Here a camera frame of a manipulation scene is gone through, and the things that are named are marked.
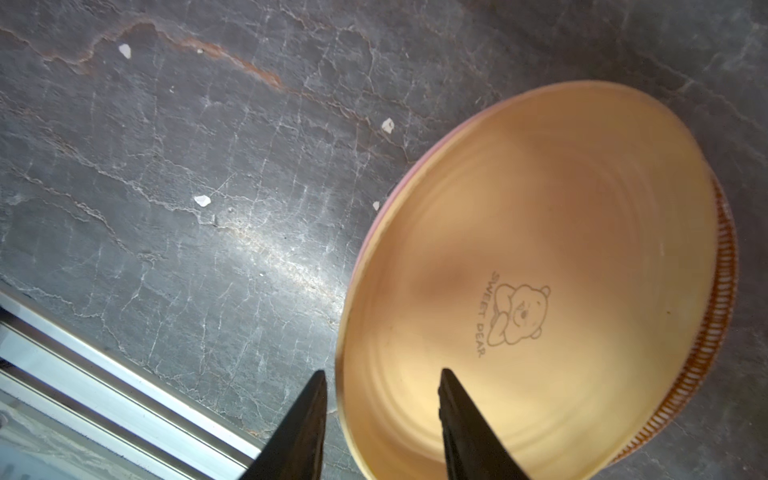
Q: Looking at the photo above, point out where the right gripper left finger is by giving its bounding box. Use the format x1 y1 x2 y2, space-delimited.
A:
240 370 328 480

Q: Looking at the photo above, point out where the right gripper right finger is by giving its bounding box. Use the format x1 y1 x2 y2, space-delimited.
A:
438 368 529 480

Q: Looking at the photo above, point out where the yellow bear plate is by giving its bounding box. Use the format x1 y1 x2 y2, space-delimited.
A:
336 82 718 479

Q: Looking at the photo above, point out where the patterned orange-rim plate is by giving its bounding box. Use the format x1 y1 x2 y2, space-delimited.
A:
610 175 739 464

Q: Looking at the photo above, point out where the pink plate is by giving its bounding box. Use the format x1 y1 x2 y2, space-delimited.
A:
348 101 507 288

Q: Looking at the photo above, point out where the aluminium front rail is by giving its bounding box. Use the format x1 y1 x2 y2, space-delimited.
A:
1 285 261 479

